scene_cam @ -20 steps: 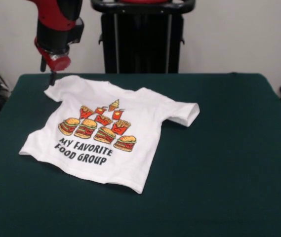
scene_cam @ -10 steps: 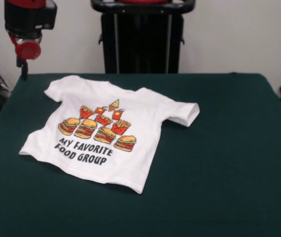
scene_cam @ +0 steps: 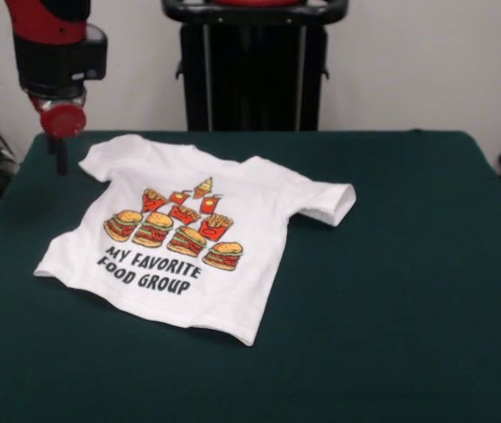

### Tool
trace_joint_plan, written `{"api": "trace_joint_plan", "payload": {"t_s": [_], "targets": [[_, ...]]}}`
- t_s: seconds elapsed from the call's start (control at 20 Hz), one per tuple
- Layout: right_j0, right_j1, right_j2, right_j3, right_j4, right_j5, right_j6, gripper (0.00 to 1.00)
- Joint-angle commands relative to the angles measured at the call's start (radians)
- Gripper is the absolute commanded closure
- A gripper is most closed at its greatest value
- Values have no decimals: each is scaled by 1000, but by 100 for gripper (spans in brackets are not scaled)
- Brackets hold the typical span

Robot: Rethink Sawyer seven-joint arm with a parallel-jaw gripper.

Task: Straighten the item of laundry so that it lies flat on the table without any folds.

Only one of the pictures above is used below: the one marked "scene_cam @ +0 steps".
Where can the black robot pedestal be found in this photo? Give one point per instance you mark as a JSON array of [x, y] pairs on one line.
[[254, 66]]

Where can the red robot base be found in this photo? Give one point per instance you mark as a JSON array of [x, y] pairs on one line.
[[252, 2]]

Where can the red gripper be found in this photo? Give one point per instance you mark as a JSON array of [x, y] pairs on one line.
[[63, 121]]

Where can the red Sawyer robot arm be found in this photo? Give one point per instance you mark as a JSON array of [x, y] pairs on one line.
[[56, 44]]

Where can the white printed T-shirt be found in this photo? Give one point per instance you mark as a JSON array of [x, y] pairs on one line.
[[254, 229]]

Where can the dark green table cloth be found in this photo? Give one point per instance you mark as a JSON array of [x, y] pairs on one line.
[[408, 308]]

